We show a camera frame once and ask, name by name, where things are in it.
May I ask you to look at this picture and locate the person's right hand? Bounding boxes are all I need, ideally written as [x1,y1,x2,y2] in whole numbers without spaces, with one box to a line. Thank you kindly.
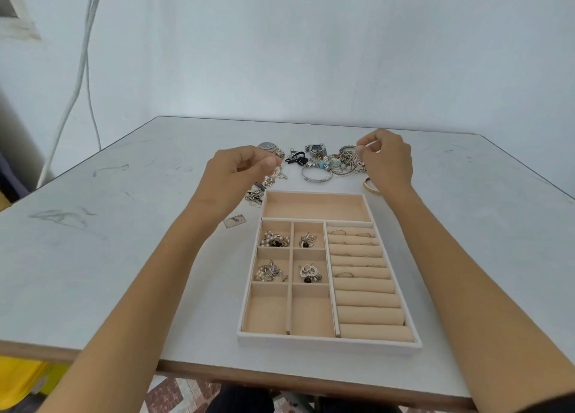
[356,129,414,198]

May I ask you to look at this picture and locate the person's left hand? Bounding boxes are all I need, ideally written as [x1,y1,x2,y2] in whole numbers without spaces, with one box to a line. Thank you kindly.
[193,145,284,220]

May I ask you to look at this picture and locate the person's left forearm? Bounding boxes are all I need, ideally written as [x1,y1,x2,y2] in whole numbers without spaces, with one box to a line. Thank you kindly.
[38,202,234,413]

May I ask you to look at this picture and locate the person's right forearm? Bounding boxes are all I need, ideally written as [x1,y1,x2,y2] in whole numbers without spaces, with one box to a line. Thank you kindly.
[382,186,575,413]

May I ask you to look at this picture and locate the silver metal wristwatch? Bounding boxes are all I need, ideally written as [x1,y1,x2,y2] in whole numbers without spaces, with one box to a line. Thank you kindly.
[257,141,285,159]

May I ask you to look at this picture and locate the silver bangle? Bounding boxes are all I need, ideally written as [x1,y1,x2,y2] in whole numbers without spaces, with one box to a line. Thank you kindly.
[301,165,334,184]

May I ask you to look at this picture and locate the pearl cluster brooch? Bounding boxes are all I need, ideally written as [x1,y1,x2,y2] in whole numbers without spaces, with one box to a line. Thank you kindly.
[260,231,291,248]

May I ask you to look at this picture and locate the pearl and silver brooch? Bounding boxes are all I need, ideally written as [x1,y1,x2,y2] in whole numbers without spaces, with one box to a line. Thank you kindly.
[255,261,285,283]

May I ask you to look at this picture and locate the silver heart brooch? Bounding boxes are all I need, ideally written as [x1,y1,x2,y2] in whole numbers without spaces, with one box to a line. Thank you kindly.
[299,264,323,284]

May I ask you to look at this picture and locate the beige velvet jewelry tray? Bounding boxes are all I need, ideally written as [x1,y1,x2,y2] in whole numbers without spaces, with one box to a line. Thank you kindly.
[237,190,423,355]

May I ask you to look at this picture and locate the person's dark trousers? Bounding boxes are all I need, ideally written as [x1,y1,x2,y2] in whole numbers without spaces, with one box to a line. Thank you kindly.
[216,383,400,413]

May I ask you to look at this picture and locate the yellow plastic container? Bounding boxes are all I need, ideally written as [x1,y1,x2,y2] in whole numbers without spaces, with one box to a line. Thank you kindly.
[0,355,70,410]

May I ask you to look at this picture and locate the silver chain bracelet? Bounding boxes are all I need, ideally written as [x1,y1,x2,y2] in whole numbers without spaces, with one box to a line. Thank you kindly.
[245,181,276,205]

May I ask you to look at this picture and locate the pile of silver bracelets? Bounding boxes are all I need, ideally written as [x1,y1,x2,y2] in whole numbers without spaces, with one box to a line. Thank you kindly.
[331,146,367,177]

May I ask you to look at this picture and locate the white wall cables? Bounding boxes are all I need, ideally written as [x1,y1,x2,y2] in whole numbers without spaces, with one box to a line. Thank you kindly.
[36,0,108,189]

